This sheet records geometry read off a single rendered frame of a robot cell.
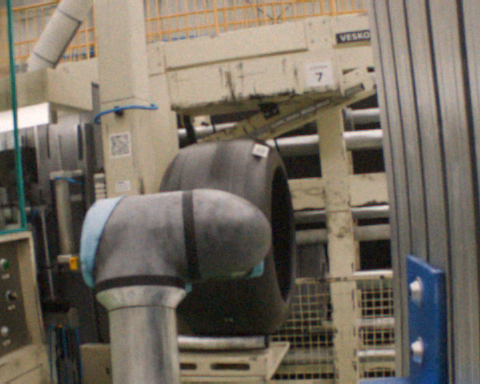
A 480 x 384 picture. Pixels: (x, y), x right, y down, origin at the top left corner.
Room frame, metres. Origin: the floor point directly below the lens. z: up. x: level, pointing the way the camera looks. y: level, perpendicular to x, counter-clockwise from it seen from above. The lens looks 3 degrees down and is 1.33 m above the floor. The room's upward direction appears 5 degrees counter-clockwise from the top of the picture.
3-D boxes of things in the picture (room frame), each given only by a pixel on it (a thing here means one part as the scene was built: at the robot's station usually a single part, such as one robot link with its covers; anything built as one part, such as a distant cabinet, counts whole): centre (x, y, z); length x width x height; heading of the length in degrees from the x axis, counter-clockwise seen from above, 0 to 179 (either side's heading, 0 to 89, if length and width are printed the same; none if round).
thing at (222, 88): (1.97, -0.23, 1.71); 0.61 x 0.25 x 0.15; 72
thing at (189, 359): (1.59, 0.02, 0.83); 0.36 x 0.09 x 0.06; 72
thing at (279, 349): (1.73, -0.02, 0.80); 0.37 x 0.36 x 0.02; 162
